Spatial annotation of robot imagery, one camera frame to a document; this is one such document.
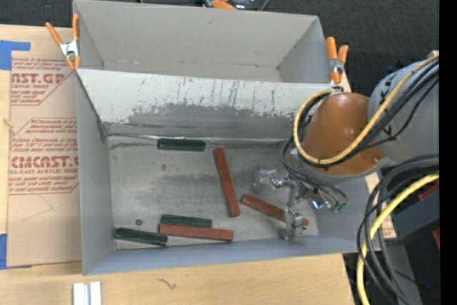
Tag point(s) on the dark green flat block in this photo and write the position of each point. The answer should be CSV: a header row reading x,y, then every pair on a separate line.
x,y
181,145
140,236
185,221

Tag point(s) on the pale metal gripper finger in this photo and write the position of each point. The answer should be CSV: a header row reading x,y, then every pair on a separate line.
x,y
294,221
266,178

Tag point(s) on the brown cardboard board, red print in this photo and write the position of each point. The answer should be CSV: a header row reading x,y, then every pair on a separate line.
x,y
43,210

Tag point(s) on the grey metal bin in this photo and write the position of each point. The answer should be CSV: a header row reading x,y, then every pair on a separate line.
x,y
178,182

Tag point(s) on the red-brown flat block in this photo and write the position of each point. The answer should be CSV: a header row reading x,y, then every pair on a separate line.
x,y
262,206
226,182
196,233

